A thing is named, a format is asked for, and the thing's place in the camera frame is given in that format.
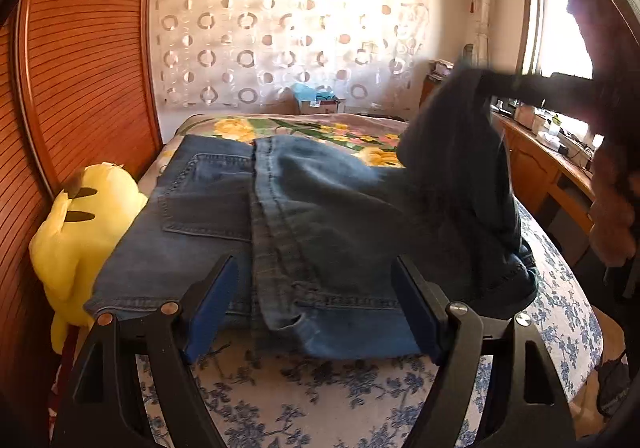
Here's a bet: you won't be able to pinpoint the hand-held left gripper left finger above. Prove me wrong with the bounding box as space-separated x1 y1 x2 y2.
50 254 239 448

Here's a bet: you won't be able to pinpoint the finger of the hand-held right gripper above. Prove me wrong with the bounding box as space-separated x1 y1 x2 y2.
475 69 553 105

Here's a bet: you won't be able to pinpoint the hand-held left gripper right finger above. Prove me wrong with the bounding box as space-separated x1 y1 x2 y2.
390 254 576 448

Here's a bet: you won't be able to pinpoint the blue denim pants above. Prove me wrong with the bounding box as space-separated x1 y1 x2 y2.
84 65 542 362

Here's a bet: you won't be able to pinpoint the person's right hand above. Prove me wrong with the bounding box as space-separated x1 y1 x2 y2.
590 147 635 270

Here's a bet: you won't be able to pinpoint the white tissue box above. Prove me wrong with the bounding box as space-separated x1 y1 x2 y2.
536 132 565 152

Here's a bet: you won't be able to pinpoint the stack of papers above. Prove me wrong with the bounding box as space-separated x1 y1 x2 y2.
427 59 457 80

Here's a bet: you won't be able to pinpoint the wooden framed window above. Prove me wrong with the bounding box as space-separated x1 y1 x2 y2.
519 0 597 79

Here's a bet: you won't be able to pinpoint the white wrapped pipe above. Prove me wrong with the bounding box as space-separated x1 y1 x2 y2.
467 0 497 70

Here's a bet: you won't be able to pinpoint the wooden cabinet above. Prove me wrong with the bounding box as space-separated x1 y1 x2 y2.
420 73 601 270

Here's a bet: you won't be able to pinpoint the bed with blue floral sheet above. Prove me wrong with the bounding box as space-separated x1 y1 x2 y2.
50 113 607 448

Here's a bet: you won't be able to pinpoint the yellow plush toy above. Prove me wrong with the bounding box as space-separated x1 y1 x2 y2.
28 161 149 354

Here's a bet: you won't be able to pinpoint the cardboard box with blue cloth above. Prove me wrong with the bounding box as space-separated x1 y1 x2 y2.
290 82 347 115

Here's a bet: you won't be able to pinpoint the colourful flower blanket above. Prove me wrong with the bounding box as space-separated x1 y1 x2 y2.
192 114 417 170

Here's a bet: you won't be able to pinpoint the black mesh shoe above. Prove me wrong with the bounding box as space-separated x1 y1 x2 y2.
596 357 632 420

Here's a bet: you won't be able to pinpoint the circle patterned curtain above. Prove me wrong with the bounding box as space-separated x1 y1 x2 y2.
150 0 432 118

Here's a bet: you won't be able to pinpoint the wooden slatted wardrobe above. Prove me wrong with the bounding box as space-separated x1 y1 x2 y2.
0 0 164 429

